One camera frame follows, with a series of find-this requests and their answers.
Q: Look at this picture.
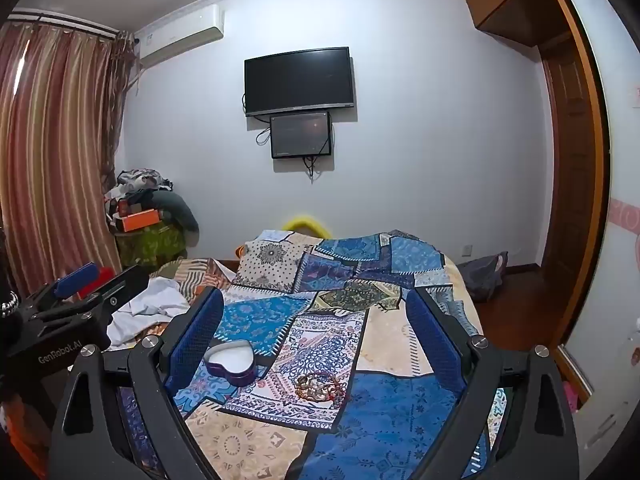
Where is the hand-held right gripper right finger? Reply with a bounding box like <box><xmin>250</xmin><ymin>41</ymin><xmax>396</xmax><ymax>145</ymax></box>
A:
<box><xmin>405</xmin><ymin>287</ymin><xmax>581</xmax><ymax>480</ymax></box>

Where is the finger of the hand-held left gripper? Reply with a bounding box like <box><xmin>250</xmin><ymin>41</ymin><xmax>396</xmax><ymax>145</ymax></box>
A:
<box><xmin>20</xmin><ymin>261</ymin><xmax>101</xmax><ymax>311</ymax></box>
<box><xmin>35</xmin><ymin>266</ymin><xmax>151</xmax><ymax>331</ymax></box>

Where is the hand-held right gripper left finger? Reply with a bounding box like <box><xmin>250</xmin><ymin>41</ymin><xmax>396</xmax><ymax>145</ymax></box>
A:
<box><xmin>48</xmin><ymin>287</ymin><xmax>226</xmax><ymax>480</ymax></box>

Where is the purple heart-shaped jewelry box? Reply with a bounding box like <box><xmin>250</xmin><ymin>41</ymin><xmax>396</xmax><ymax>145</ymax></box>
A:
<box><xmin>204</xmin><ymin>339</ymin><xmax>259</xmax><ymax>387</ymax></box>

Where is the gold chain bracelet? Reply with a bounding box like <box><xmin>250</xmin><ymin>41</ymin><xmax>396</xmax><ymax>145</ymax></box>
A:
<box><xmin>295</xmin><ymin>372</ymin><xmax>326</xmax><ymax>402</ymax></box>

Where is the white cloth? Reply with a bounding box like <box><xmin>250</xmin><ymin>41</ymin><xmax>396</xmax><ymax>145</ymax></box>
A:
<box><xmin>107</xmin><ymin>276</ymin><xmax>191</xmax><ymax>351</ymax></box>

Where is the green patterned cloth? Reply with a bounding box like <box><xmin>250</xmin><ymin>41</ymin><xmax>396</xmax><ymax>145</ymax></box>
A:
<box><xmin>115</xmin><ymin>222</ymin><xmax>188</xmax><ymax>266</ymax></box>

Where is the orange box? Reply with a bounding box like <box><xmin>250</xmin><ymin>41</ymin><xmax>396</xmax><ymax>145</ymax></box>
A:
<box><xmin>120</xmin><ymin>208</ymin><xmax>162</xmax><ymax>233</ymax></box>

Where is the orange striped cloth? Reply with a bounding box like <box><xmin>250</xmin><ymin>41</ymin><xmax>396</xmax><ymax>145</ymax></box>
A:
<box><xmin>165</xmin><ymin>258</ymin><xmax>236</xmax><ymax>301</ymax></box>

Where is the patchwork printed blanket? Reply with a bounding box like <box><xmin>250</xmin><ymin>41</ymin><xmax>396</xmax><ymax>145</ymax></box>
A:
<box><xmin>117</xmin><ymin>230</ymin><xmax>506</xmax><ymax>480</ymax></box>

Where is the dark grey cushion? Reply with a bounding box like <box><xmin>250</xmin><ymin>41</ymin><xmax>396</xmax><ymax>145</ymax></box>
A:
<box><xmin>152</xmin><ymin>190</ymin><xmax>200</xmax><ymax>233</ymax></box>

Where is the pile of clothes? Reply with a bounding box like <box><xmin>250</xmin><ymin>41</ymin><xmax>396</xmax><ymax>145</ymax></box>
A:
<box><xmin>103</xmin><ymin>167</ymin><xmax>200</xmax><ymax>233</ymax></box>

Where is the striped red curtain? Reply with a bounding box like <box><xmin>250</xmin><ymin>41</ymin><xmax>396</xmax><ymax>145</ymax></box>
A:
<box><xmin>0</xmin><ymin>20</ymin><xmax>136</xmax><ymax>291</ymax></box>

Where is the white air conditioner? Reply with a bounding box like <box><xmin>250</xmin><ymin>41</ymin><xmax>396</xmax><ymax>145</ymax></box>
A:
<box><xmin>134</xmin><ymin>4</ymin><xmax>226</xmax><ymax>68</ymax></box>

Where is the wooden overhead cabinet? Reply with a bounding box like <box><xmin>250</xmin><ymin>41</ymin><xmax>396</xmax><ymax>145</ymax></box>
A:
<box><xmin>460</xmin><ymin>0</ymin><xmax>571</xmax><ymax>48</ymax></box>

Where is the yellow ring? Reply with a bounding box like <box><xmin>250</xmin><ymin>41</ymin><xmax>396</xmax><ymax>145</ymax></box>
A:
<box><xmin>281</xmin><ymin>215</ymin><xmax>332</xmax><ymax>237</ymax></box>

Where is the small black wall monitor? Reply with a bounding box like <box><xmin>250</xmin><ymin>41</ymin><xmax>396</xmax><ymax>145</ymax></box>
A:
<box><xmin>270</xmin><ymin>111</ymin><xmax>333</xmax><ymax>160</ymax></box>

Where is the curtain rail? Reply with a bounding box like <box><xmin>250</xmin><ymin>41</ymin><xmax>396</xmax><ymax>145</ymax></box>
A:
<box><xmin>7</xmin><ymin>7</ymin><xmax>136</xmax><ymax>41</ymax></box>

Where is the wall-mounted black television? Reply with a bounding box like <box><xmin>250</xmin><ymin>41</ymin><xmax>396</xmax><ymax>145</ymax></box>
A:
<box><xmin>244</xmin><ymin>46</ymin><xmax>357</xmax><ymax>118</ymax></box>

